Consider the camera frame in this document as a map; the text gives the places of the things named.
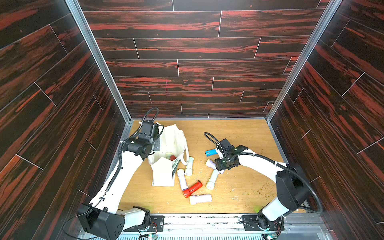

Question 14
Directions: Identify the white flashlight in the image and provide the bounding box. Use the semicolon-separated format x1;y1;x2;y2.
206;160;224;174
189;194;213;205
185;157;194;177
177;169;188;191
206;170;220;191
166;152;173;159

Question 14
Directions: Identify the white canvas tote bag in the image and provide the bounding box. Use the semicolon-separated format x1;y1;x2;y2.
148;125;190;187

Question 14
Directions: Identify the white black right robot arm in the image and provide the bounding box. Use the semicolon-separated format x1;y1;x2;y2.
215;139;323;233

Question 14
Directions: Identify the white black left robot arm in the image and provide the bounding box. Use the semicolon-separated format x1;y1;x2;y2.
77;138;154;240

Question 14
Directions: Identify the blue flashlight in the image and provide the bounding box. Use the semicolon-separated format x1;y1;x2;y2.
205;149;217;157

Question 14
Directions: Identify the white flashlight bottom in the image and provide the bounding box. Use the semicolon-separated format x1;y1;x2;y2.
189;194;213;205

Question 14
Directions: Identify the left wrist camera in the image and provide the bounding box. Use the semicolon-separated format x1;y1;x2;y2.
138;120;159;141

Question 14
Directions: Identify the aluminium front rail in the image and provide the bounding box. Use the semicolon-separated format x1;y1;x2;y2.
116;213;334;240

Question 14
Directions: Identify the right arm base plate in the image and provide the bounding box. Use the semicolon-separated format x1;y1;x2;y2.
239;214;285;233

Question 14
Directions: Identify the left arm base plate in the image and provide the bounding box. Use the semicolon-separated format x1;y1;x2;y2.
124;215;165;233

